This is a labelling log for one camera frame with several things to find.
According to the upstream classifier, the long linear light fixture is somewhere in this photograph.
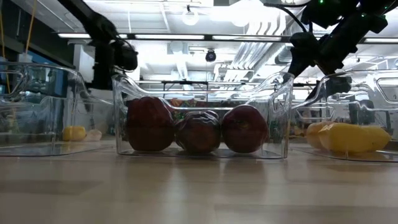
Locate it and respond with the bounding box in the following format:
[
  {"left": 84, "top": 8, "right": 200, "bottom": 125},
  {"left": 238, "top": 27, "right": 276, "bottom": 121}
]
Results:
[{"left": 57, "top": 32, "right": 398, "bottom": 44}]

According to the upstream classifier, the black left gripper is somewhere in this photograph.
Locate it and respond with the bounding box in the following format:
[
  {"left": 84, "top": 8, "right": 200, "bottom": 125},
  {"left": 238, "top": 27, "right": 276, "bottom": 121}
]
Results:
[{"left": 91, "top": 39, "right": 139, "bottom": 91}]

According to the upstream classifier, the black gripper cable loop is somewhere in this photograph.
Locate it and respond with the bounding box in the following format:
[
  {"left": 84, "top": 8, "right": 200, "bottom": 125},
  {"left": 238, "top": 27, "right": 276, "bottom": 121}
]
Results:
[{"left": 263, "top": 2, "right": 310, "bottom": 34}]

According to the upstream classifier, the yellow cable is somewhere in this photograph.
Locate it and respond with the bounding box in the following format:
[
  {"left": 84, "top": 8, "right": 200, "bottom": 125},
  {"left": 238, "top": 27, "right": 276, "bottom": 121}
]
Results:
[{"left": 24, "top": 0, "right": 37, "bottom": 55}]

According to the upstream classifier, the colourful patterned cloth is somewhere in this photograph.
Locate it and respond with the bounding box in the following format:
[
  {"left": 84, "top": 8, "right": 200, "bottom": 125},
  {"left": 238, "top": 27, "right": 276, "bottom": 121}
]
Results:
[{"left": 169, "top": 98, "right": 200, "bottom": 121}]

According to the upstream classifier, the clear plastic basket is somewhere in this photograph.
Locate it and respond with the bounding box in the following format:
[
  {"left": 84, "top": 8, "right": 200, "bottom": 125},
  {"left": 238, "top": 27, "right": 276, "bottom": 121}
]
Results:
[
  {"left": 111, "top": 72, "right": 295, "bottom": 160},
  {"left": 290, "top": 68, "right": 398, "bottom": 164},
  {"left": 0, "top": 61, "right": 116, "bottom": 157}
]

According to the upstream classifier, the round white pendant lamp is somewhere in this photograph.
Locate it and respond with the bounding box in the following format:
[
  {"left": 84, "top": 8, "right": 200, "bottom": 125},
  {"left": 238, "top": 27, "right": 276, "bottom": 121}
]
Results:
[{"left": 182, "top": 4, "right": 200, "bottom": 27}]

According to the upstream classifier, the white conduit bundle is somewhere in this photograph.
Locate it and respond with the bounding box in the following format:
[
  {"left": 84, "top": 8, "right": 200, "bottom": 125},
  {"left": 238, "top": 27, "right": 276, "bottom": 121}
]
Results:
[{"left": 231, "top": 7, "right": 289, "bottom": 71}]

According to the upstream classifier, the black hanging camera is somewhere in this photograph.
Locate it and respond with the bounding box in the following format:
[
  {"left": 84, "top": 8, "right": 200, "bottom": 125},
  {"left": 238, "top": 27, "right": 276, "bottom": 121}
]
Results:
[{"left": 204, "top": 49, "right": 218, "bottom": 63}]

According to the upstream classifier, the silver ventilation duct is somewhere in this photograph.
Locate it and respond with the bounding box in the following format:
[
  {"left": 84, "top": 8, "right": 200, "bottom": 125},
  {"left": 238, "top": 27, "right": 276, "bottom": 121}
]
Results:
[{"left": 275, "top": 43, "right": 295, "bottom": 67}]

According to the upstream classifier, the red apple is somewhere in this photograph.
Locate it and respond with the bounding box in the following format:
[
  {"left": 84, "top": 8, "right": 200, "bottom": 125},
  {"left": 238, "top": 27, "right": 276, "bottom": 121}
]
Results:
[
  {"left": 221, "top": 104, "right": 270, "bottom": 154},
  {"left": 125, "top": 96, "right": 175, "bottom": 152},
  {"left": 174, "top": 110, "right": 222, "bottom": 154}
]

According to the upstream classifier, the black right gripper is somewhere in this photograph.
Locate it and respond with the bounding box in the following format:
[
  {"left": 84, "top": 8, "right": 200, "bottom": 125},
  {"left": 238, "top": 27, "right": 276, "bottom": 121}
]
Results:
[{"left": 283, "top": 30, "right": 335, "bottom": 101}]

